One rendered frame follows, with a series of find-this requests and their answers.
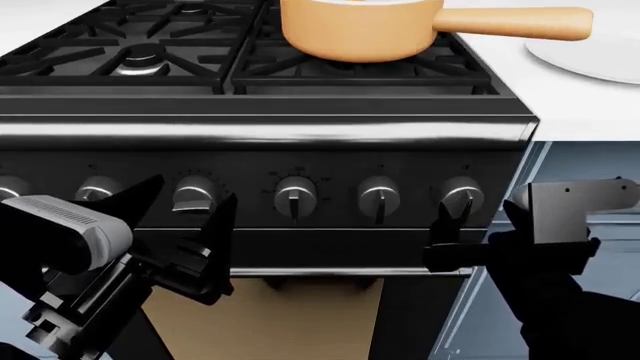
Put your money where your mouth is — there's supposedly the grey gripper camera box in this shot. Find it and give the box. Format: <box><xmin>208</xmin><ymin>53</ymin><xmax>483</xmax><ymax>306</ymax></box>
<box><xmin>513</xmin><ymin>177</ymin><xmax>640</xmax><ymax>245</ymax></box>
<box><xmin>0</xmin><ymin>194</ymin><xmax>134</xmax><ymax>272</ymax></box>

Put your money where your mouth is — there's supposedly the silver stove knob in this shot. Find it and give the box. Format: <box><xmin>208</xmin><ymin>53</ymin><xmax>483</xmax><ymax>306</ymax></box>
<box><xmin>357</xmin><ymin>175</ymin><xmax>401</xmax><ymax>221</ymax></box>
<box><xmin>0</xmin><ymin>174</ymin><xmax>34</xmax><ymax>204</ymax></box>
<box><xmin>171</xmin><ymin>174</ymin><xmax>219</xmax><ymax>214</ymax></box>
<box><xmin>74</xmin><ymin>175</ymin><xmax>124</xmax><ymax>202</ymax></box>
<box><xmin>439</xmin><ymin>175</ymin><xmax>485</xmax><ymax>219</ymax></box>

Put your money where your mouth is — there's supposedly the grey left gripper camera box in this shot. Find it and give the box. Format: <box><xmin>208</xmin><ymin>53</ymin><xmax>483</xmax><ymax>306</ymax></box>
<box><xmin>0</xmin><ymin>194</ymin><xmax>134</xmax><ymax>272</ymax></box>

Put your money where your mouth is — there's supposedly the black cast iron grate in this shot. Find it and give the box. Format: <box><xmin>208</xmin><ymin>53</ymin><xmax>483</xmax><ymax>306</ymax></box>
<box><xmin>228</xmin><ymin>0</ymin><xmax>502</xmax><ymax>96</ymax></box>
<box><xmin>0</xmin><ymin>0</ymin><xmax>264</xmax><ymax>97</ymax></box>

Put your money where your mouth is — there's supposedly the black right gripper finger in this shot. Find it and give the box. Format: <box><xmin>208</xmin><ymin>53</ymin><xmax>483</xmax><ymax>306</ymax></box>
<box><xmin>501</xmin><ymin>199</ymin><xmax>536</xmax><ymax>244</ymax></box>
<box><xmin>430</xmin><ymin>197</ymin><xmax>474</xmax><ymax>249</ymax></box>

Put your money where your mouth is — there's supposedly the round gas burner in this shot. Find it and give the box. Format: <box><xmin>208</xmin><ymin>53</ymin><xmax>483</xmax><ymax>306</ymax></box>
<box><xmin>174</xmin><ymin>0</ymin><xmax>211</xmax><ymax>15</ymax></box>
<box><xmin>113</xmin><ymin>42</ymin><xmax>171</xmax><ymax>78</ymax></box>

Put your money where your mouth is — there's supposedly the white round plate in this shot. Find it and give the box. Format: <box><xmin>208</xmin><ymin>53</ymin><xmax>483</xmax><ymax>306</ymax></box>
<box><xmin>523</xmin><ymin>36</ymin><xmax>640</xmax><ymax>86</ymax></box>

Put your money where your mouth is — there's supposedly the grey right gripper camera box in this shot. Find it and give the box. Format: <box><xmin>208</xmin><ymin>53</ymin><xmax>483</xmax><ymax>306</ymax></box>
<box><xmin>513</xmin><ymin>177</ymin><xmax>640</xmax><ymax>245</ymax></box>

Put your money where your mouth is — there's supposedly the black gas stove range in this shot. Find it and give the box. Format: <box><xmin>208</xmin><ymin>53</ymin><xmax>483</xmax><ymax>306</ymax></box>
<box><xmin>0</xmin><ymin>0</ymin><xmax>541</xmax><ymax>360</ymax></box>

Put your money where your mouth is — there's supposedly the blue grey kitchen cabinet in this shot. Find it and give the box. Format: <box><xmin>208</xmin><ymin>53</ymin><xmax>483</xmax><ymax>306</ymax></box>
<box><xmin>434</xmin><ymin>140</ymin><xmax>640</xmax><ymax>360</ymax></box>

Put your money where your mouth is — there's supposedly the silver oven door handle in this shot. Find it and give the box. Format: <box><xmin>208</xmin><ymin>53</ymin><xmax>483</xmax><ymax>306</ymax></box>
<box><xmin>229</xmin><ymin>266</ymin><xmax>474</xmax><ymax>279</ymax></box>

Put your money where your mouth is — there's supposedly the orange pan with handle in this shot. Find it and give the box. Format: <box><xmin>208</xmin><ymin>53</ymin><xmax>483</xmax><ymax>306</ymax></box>
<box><xmin>278</xmin><ymin>0</ymin><xmax>595</xmax><ymax>64</ymax></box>

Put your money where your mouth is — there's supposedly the silver oven temperature knob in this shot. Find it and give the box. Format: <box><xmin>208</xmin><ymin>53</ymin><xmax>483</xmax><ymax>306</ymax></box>
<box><xmin>273</xmin><ymin>175</ymin><xmax>319</xmax><ymax>221</ymax></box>

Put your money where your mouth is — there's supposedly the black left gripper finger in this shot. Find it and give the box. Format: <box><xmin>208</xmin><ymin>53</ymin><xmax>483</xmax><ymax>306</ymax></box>
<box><xmin>198</xmin><ymin>192</ymin><xmax>239</xmax><ymax>298</ymax></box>
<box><xmin>68</xmin><ymin>174</ymin><xmax>167</xmax><ymax>246</ymax></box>

